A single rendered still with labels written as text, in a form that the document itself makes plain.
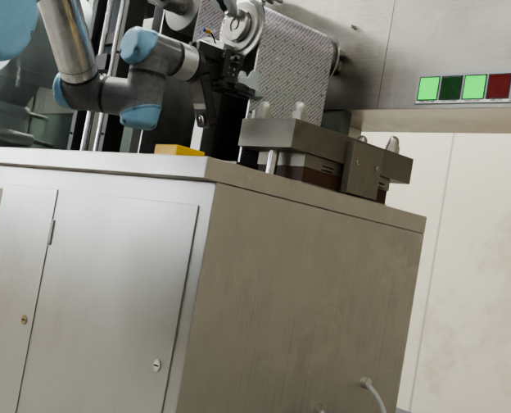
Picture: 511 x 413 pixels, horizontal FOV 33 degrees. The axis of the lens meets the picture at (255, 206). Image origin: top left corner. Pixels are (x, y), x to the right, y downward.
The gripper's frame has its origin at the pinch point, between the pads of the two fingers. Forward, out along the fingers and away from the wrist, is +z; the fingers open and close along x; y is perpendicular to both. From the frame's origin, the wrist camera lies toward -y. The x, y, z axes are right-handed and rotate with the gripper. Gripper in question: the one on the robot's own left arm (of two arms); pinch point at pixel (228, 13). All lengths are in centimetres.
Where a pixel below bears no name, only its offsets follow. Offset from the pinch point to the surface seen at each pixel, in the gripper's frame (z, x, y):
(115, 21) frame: -4.1, 36.4, -4.0
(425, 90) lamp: 33.5, -29.6, 16.5
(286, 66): 16.2, -6.6, 2.4
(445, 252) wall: 216, 109, 139
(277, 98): 20.4, -6.6, -4.2
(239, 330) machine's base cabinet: 35, -32, -58
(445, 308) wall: 233, 103, 117
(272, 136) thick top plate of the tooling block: 18.2, -20.4, -21.0
